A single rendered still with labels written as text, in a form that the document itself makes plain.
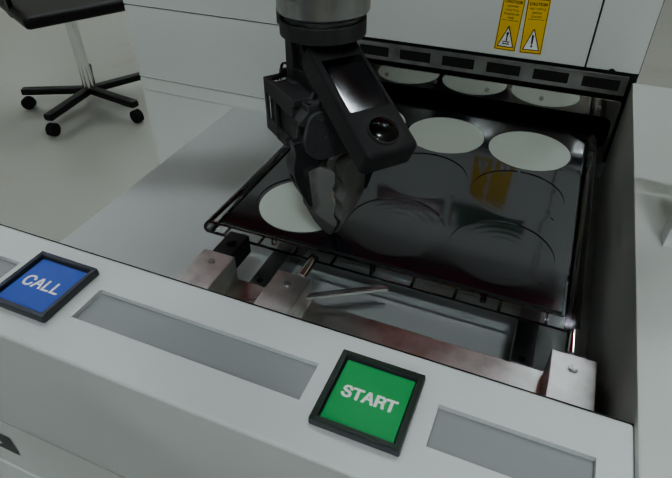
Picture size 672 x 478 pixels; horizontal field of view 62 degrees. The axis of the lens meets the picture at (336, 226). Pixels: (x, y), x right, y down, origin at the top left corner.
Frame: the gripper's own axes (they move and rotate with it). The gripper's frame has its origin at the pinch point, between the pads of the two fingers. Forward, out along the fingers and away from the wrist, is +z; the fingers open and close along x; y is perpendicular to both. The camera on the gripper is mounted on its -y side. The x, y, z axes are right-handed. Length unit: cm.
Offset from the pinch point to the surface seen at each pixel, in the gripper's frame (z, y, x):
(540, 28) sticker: -10.4, 11.2, -37.4
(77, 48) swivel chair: 60, 251, -4
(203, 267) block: 0.7, 1.5, 13.4
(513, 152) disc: 1.5, 3.5, -28.1
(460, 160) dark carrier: 1.5, 5.3, -21.0
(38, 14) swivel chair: 37, 229, 9
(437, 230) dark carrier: 1.6, -4.2, -9.7
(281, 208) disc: 1.4, 7.3, 2.6
